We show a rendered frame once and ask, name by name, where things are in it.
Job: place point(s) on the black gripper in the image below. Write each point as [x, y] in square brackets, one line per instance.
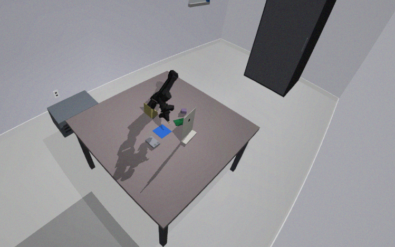
[165, 111]

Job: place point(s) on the green flat block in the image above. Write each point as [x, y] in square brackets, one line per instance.
[179, 122]

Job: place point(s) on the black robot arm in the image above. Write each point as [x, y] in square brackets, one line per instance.
[164, 93]

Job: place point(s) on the blue flat square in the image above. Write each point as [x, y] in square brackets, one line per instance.
[162, 131]

